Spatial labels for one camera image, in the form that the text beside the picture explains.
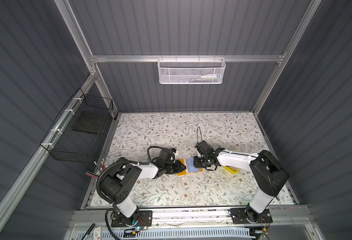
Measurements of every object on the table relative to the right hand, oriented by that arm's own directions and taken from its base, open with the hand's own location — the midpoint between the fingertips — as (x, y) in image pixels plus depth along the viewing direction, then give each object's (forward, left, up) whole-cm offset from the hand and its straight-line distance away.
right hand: (196, 164), depth 92 cm
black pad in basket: (+10, +56, +30) cm, 64 cm away
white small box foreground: (-35, +48, +2) cm, 60 cm away
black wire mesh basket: (+3, +60, +29) cm, 67 cm away
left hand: (-3, +6, +1) cm, 7 cm away
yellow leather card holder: (+1, +4, 0) cm, 4 cm away
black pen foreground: (-35, +54, +1) cm, 64 cm away
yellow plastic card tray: (-4, -20, +3) cm, 21 cm away
